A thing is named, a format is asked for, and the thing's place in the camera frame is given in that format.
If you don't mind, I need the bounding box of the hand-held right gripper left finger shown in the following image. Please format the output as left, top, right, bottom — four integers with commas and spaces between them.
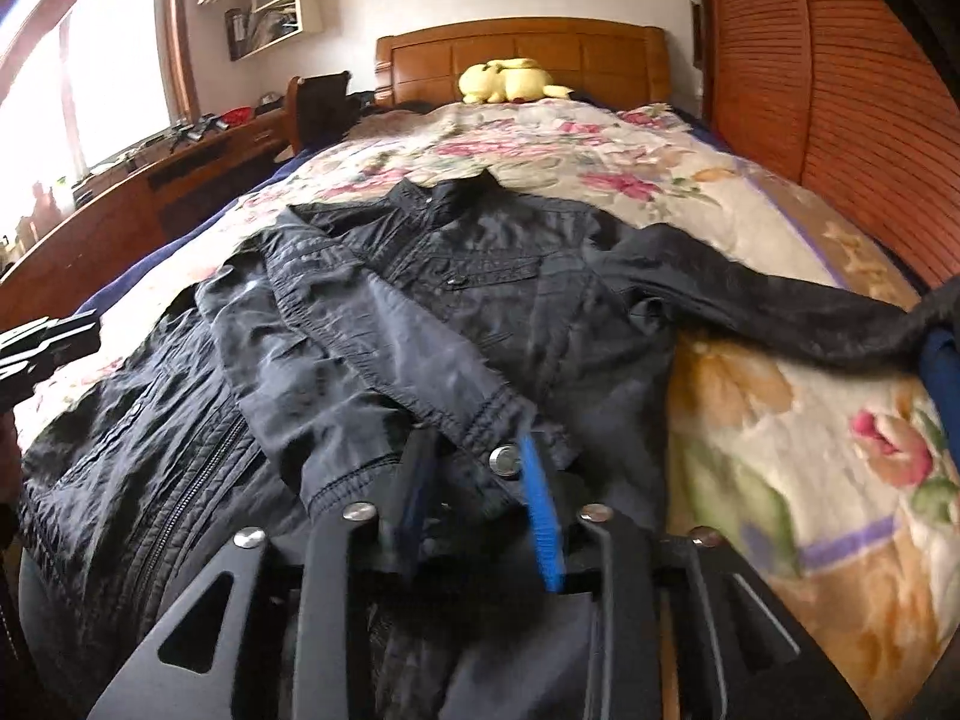
86, 427, 440, 720

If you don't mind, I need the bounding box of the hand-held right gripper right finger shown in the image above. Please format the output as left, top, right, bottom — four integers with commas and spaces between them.
517, 431, 875, 720

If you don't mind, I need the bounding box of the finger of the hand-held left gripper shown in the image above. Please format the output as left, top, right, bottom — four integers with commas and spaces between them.
0, 313, 102, 410

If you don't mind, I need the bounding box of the black jacket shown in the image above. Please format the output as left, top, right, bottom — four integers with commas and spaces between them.
15, 169, 938, 720

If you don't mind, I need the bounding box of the dark blue bed sheet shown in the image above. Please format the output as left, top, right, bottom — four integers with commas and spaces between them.
75, 142, 301, 316

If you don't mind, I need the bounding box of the wooden desk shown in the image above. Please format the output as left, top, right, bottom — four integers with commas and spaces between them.
0, 109, 301, 308

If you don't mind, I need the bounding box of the floral blanket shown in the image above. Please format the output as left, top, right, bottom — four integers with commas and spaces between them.
15, 101, 950, 720

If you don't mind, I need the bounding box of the dark desk clutter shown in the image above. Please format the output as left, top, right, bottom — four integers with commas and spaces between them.
161, 116, 226, 149

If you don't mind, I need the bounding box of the window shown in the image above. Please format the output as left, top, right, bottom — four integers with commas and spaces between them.
0, 0, 200, 196

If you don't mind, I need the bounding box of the dark wooden chair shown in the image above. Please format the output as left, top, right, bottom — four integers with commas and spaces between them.
285, 71, 353, 155

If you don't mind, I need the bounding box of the dark blue cloth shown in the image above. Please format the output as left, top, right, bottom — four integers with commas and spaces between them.
919, 322, 960, 421

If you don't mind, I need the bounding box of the yellow plush toy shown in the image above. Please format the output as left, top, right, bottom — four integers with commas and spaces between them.
457, 58, 575, 106

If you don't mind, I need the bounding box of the wooden headboard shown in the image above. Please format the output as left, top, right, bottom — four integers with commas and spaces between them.
373, 17, 670, 110

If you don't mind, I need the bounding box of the wooden louvered wardrobe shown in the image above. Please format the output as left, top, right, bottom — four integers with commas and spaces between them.
690, 0, 960, 301

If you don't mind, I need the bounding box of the white wall shelf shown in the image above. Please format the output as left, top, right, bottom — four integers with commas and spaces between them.
223, 0, 325, 61

